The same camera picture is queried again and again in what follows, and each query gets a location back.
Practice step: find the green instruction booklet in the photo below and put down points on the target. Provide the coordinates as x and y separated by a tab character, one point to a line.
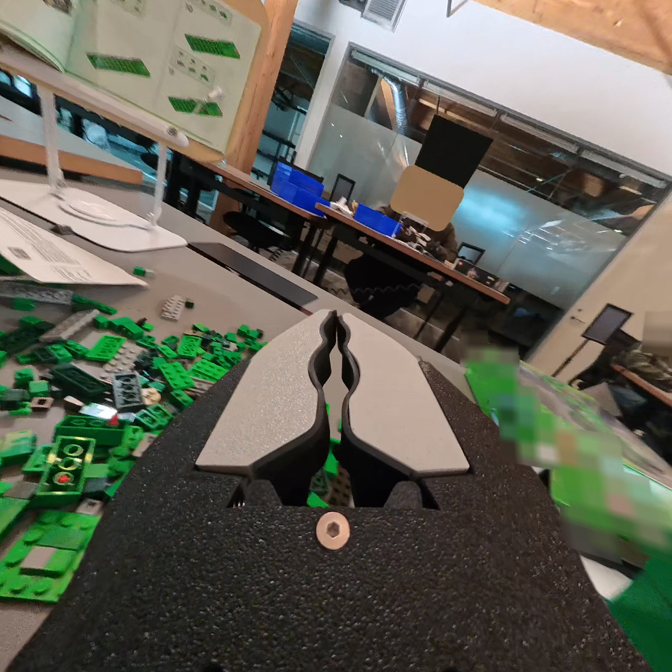
131	31

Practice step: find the grey long toy plate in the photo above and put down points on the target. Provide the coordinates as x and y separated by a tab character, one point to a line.
171	307

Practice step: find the blue storage bin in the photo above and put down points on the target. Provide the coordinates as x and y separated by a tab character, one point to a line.
375	218
294	181

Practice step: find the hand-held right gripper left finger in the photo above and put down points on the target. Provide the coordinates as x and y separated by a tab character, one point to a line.
267	409

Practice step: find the wooden white book stand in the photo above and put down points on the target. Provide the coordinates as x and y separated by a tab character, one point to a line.
105	231

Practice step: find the pile of green toy bricks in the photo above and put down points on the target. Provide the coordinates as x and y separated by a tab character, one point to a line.
68	451

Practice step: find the green toy set box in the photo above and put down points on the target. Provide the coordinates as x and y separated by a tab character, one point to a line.
643	617

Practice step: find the torn white paper bag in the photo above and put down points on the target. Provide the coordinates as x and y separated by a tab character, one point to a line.
52	252

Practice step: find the clear acrylic display case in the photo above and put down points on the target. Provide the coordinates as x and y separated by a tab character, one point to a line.
413	223

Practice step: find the black standing sign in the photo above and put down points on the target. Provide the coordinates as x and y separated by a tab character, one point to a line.
606	321

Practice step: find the grey desk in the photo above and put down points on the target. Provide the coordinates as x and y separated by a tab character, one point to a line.
176	286

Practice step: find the wooden long table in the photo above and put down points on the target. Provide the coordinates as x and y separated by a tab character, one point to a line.
462	275
252	181

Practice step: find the black office chair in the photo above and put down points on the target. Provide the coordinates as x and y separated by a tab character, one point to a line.
378	278

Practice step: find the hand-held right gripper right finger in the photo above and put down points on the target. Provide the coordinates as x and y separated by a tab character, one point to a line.
399	414

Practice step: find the wooden post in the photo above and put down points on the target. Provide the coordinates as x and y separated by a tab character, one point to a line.
262	105

